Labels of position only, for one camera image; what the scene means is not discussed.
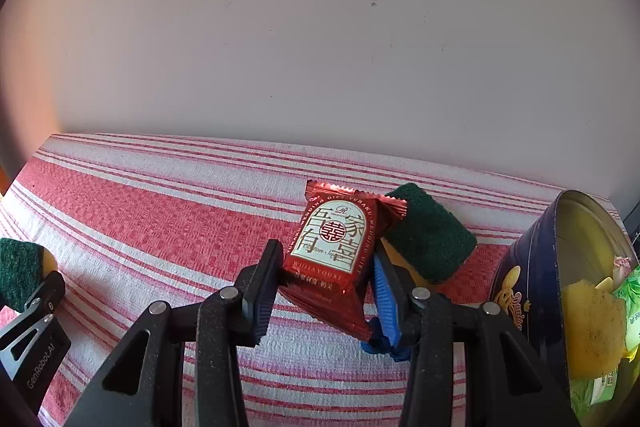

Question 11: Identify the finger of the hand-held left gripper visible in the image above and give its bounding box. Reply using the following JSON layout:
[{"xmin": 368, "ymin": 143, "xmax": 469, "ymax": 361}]
[{"xmin": 0, "ymin": 272, "xmax": 66, "ymax": 379}]

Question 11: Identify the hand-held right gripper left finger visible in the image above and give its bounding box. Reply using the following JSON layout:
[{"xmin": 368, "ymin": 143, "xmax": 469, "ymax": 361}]
[{"xmin": 62, "ymin": 239, "xmax": 286, "ymax": 427}]

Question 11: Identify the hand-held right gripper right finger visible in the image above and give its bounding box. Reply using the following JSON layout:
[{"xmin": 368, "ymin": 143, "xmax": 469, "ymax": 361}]
[{"xmin": 372, "ymin": 252, "xmax": 581, "ymax": 427}]

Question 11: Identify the green yellow scouring sponge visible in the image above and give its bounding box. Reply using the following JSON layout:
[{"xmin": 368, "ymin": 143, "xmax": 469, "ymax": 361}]
[
  {"xmin": 382, "ymin": 183, "xmax": 478, "ymax": 288},
  {"xmin": 0, "ymin": 237, "xmax": 57, "ymax": 313}
]

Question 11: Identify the red candy packet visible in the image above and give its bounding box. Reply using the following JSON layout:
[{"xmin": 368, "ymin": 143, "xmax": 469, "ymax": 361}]
[{"xmin": 277, "ymin": 180, "xmax": 410, "ymax": 343}]

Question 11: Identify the round metal cookie tin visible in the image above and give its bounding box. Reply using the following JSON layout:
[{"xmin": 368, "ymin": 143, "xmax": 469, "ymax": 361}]
[{"xmin": 489, "ymin": 189, "xmax": 640, "ymax": 427}]

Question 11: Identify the yellow sponge block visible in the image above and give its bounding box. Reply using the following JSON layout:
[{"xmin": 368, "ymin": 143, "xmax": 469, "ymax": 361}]
[{"xmin": 560, "ymin": 279, "xmax": 628, "ymax": 380}]

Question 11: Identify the white green snack packet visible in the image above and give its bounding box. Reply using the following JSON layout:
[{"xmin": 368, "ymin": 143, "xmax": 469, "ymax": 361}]
[{"xmin": 570, "ymin": 362, "xmax": 622, "ymax": 414}]

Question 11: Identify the red striped tablecloth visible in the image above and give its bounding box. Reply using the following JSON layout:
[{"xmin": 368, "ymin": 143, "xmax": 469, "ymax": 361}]
[{"xmin": 0, "ymin": 133, "xmax": 621, "ymax": 427}]

